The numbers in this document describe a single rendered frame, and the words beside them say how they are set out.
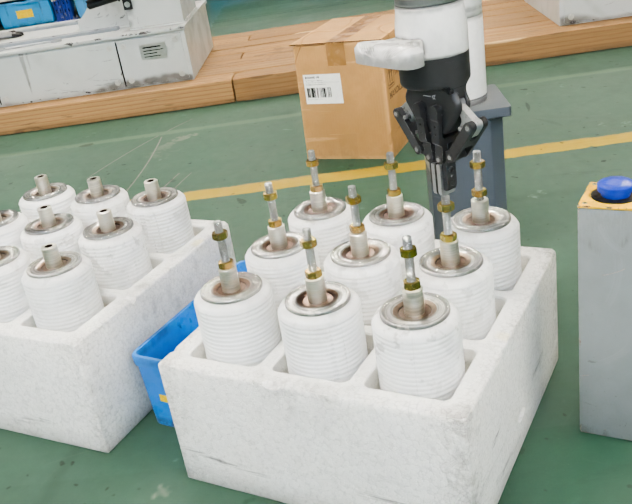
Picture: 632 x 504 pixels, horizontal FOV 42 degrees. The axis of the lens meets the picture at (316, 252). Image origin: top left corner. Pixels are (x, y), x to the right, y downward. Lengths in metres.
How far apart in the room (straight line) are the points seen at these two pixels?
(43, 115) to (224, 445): 2.11
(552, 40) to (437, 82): 2.03
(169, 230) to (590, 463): 0.70
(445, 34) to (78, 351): 0.62
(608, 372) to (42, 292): 0.73
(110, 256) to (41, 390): 0.21
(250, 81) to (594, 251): 2.00
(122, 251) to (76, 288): 0.11
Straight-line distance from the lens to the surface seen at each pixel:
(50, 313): 1.17
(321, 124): 2.12
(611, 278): 0.99
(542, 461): 1.07
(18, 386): 1.25
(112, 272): 1.24
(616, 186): 0.96
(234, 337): 0.97
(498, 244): 1.05
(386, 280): 1.00
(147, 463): 1.17
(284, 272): 1.04
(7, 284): 1.24
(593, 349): 1.04
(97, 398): 1.17
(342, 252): 1.03
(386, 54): 0.84
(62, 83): 3.03
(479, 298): 0.96
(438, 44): 0.86
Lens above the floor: 0.70
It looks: 25 degrees down
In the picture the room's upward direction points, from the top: 9 degrees counter-clockwise
